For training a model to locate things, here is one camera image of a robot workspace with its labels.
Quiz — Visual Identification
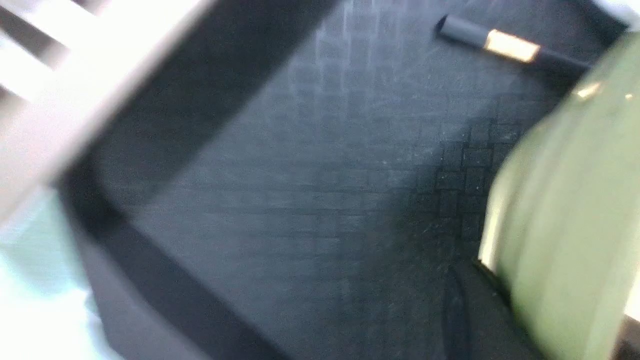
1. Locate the black chopstick gold band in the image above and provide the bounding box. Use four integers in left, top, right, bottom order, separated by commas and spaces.
435, 14, 592, 76

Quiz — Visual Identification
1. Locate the black plastic serving tray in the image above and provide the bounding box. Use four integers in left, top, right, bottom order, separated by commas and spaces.
59, 0, 626, 360

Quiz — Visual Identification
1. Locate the tan noodle bowl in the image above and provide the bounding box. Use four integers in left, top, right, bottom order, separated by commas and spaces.
478, 32, 640, 360

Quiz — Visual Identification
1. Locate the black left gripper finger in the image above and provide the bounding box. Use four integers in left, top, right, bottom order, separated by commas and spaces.
442, 260, 543, 360

